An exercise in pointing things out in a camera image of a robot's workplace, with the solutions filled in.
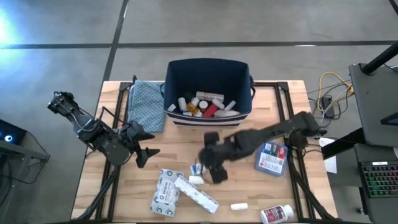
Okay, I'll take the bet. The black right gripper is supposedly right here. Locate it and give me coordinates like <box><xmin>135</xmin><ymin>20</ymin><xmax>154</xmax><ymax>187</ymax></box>
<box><xmin>200</xmin><ymin>131</ymin><xmax>240</xmax><ymax>185</ymax></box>

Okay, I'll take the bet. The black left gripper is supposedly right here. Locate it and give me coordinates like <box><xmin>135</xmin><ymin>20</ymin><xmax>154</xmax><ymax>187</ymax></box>
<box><xmin>119</xmin><ymin>120</ymin><xmax>161</xmax><ymax>169</ymax></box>

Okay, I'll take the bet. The white bottle blue label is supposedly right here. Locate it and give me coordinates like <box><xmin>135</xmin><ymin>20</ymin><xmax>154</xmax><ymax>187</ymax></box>
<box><xmin>190</xmin><ymin>162</ymin><xmax>206</xmax><ymax>177</ymax></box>

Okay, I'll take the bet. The white weekly pill organizer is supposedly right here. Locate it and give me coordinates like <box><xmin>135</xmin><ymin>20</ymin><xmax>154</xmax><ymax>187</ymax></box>
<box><xmin>173</xmin><ymin>174</ymin><xmax>220</xmax><ymax>215</ymax></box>

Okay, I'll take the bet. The beige elastic bandage roll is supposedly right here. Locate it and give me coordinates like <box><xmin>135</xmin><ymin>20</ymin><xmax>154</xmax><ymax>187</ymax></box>
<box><xmin>213</xmin><ymin>109</ymin><xmax>242</xmax><ymax>118</ymax></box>

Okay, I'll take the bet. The red bandage roll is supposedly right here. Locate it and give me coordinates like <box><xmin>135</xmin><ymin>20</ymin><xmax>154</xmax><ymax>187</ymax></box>
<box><xmin>203</xmin><ymin>104</ymin><xmax>219</xmax><ymax>118</ymax></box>

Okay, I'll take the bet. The orange pill bottle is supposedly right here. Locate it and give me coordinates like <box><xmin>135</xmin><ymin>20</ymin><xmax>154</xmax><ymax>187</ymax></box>
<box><xmin>185</xmin><ymin>102</ymin><xmax>200</xmax><ymax>116</ymax></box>

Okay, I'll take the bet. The navy white striped fabric basket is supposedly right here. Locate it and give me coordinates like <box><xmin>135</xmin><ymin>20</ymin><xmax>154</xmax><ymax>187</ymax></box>
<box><xmin>160</xmin><ymin>58</ymin><xmax>256</xmax><ymax>128</ymax></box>

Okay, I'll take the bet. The blue patterned folded cloth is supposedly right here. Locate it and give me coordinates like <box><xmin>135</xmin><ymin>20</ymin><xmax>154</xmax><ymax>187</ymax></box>
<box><xmin>127</xmin><ymin>80</ymin><xmax>167</xmax><ymax>134</ymax></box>

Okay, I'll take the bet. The white printed bandage pack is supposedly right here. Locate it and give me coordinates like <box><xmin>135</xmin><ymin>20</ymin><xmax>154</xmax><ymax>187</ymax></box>
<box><xmin>150</xmin><ymin>168</ymin><xmax>185</xmax><ymax>218</ymax></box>

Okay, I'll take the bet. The blue first aid kit box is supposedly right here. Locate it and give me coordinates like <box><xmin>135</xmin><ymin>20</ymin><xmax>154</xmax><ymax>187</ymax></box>
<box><xmin>254</xmin><ymin>141</ymin><xmax>289</xmax><ymax>177</ymax></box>

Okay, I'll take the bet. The white bottle red label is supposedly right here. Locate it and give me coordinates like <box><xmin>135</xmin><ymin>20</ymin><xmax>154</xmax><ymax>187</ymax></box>
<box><xmin>260</xmin><ymin>204</ymin><xmax>295</xmax><ymax>224</ymax></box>

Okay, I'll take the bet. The white paper sheet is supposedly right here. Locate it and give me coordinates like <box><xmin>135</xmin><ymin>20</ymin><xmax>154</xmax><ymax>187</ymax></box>
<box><xmin>318</xmin><ymin>138</ymin><xmax>338</xmax><ymax>174</ymax></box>

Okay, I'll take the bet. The black power adapter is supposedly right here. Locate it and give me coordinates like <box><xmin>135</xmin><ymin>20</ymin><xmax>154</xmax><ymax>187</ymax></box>
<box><xmin>322</xmin><ymin>95</ymin><xmax>336</xmax><ymax>119</ymax></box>

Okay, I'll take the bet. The black metal cart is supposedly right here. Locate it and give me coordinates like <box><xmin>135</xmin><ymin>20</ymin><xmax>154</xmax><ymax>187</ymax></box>
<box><xmin>0</xmin><ymin>130</ymin><xmax>50</xmax><ymax>187</ymax></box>

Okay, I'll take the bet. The black computer blue light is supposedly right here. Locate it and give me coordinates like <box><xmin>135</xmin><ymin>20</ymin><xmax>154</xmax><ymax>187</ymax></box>
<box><xmin>0</xmin><ymin>119</ymin><xmax>27</xmax><ymax>146</ymax></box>

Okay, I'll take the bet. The rainbow backlit keyboard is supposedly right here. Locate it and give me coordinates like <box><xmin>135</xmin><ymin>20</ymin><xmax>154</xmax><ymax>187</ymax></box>
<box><xmin>360</xmin><ymin>161</ymin><xmax>398</xmax><ymax>199</ymax></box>

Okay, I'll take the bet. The grey side desk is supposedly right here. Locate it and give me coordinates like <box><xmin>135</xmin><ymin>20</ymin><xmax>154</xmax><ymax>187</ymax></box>
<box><xmin>348</xmin><ymin>63</ymin><xmax>398</xmax><ymax>224</ymax></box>

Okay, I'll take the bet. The black pole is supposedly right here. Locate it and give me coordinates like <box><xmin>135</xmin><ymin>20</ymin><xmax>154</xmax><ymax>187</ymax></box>
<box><xmin>362</xmin><ymin>42</ymin><xmax>398</xmax><ymax>75</ymax></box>

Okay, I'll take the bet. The yellow cable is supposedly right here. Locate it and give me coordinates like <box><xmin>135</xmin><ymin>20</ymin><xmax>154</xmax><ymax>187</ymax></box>
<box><xmin>317</xmin><ymin>71</ymin><xmax>355</xmax><ymax>114</ymax></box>

